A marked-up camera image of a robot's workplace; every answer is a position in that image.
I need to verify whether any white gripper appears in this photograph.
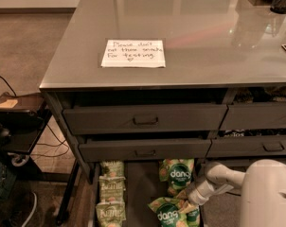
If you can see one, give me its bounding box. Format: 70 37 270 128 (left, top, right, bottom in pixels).
175 177 216 214

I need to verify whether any green dang chip bag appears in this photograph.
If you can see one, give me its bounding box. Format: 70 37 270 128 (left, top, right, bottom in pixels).
187 207 200 227
148 197 188 227
159 159 194 197

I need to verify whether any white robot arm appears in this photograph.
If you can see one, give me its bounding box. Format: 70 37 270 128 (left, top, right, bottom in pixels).
179 159 286 227

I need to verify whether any bottom left open drawer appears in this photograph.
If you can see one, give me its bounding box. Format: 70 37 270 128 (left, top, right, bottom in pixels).
87 160 209 227

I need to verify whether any middle right grey drawer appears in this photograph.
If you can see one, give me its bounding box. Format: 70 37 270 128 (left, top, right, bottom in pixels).
207 135 286 158

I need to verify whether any middle pale kettle chip bag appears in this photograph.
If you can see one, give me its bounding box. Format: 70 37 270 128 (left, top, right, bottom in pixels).
98 176 125 201

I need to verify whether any pale kettle chip bag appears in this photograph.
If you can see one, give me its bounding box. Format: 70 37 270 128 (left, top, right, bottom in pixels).
98 176 125 201
96 201 126 227
100 161 124 177

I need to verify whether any front pale kettle chip bag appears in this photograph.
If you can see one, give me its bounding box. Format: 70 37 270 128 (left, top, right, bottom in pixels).
96 201 126 227

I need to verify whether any back pale kettle chip bag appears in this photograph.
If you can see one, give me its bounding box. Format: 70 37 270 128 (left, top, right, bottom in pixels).
100 161 124 177

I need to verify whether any top left grey drawer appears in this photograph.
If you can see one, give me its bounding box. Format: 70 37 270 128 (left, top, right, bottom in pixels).
63 104 227 135

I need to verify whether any middle left grey drawer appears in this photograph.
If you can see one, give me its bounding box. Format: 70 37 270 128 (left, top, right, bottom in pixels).
79 138 210 162

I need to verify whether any top right grey drawer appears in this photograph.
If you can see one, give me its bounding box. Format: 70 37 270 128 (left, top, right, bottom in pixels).
221 102 286 131

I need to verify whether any grey metal drawer cabinet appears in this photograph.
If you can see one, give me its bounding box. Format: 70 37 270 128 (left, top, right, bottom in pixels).
38 0 286 227

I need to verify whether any dark shoe white sole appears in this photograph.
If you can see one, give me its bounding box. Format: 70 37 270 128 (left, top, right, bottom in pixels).
8 192 37 227

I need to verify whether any white handwritten paper note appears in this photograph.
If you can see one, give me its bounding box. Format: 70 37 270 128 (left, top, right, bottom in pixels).
101 40 166 68

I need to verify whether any green plastic crate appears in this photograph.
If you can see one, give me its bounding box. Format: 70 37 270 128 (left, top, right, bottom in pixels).
0 161 16 201

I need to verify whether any black side stand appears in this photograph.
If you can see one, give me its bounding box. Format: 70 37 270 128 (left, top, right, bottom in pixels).
0 93 51 181

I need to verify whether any tan sticky note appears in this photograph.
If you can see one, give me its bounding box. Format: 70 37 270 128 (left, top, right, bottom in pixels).
0 99 18 109

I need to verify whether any black cable on left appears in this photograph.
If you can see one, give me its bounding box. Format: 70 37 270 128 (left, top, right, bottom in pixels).
0 62 18 97

